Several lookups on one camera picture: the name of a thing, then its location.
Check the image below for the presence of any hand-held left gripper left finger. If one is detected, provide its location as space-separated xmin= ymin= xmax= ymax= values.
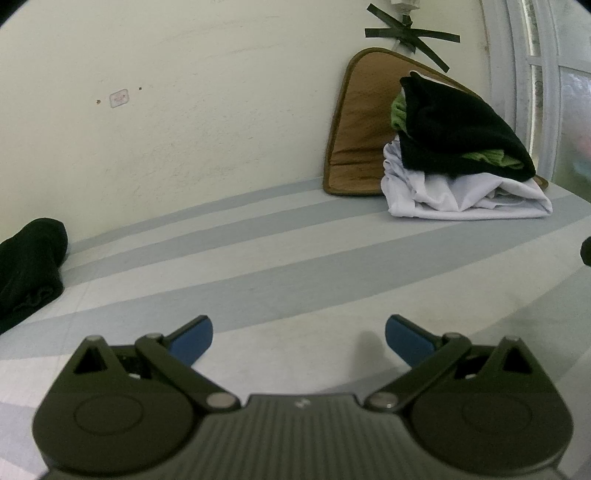
xmin=71 ymin=315 xmax=242 ymax=412

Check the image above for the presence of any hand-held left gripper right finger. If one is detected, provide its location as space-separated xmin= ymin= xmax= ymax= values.
xmin=364 ymin=315 xmax=534 ymax=412

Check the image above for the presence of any black cloth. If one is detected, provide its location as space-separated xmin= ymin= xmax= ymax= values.
xmin=0 ymin=218 xmax=70 ymax=335

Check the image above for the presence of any black and green shirt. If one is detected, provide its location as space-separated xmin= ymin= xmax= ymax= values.
xmin=390 ymin=71 xmax=537 ymax=182

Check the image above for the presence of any striped bed sheet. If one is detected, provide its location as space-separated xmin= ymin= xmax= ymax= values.
xmin=0 ymin=178 xmax=591 ymax=480

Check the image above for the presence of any white cloth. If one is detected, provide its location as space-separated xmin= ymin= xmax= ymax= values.
xmin=381 ymin=90 xmax=553 ymax=220

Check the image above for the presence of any brown cushion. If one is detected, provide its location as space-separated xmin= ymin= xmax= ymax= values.
xmin=322 ymin=47 xmax=550 ymax=198

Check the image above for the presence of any black tape cross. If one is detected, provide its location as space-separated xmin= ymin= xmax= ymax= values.
xmin=364 ymin=3 xmax=462 ymax=73

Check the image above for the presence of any white window frame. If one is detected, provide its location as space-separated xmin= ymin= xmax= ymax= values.
xmin=479 ymin=0 xmax=591 ymax=206

